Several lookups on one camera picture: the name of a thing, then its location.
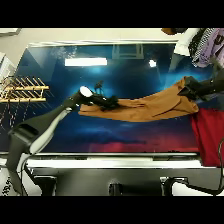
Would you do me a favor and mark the black and white checked garment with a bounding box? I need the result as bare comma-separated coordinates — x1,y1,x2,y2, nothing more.
187,28,216,63

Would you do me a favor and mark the red garment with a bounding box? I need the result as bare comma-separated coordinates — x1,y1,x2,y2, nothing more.
190,107,224,168

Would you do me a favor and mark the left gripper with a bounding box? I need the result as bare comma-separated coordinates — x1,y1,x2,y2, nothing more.
89,93,121,112

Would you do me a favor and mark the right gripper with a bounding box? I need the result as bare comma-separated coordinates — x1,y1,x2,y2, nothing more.
177,75,203,102

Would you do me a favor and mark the silver frame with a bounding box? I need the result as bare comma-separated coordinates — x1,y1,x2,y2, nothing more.
0,151,224,197

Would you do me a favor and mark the brown garment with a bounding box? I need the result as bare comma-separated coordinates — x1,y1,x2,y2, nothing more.
77,76,200,123

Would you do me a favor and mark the purple garment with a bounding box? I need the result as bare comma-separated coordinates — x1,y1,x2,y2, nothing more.
193,28,224,69

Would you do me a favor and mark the black cable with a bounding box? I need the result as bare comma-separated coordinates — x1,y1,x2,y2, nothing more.
162,138,224,197
18,154,36,197

